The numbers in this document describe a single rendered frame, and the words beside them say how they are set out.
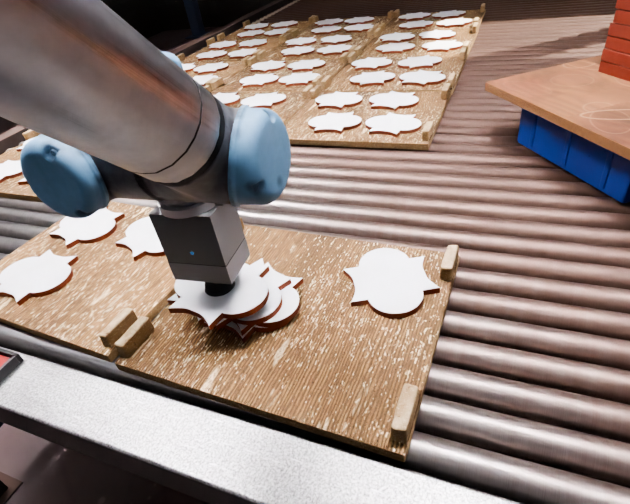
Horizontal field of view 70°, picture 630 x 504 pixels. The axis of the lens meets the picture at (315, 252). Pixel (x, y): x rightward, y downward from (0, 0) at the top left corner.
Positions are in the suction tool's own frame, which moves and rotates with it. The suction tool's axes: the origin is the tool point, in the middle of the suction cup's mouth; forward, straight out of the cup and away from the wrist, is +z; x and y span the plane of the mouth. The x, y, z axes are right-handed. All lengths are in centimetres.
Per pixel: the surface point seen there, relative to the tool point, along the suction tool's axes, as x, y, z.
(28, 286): -0.8, 38.9, 3.9
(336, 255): -16.1, -12.4, 4.9
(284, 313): 0.1, -8.9, 2.9
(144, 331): 5.9, 10.7, 3.5
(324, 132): -66, 3, 5
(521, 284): -14.4, -41.0, 6.8
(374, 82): -101, -5, 4
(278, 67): -124, 35, 4
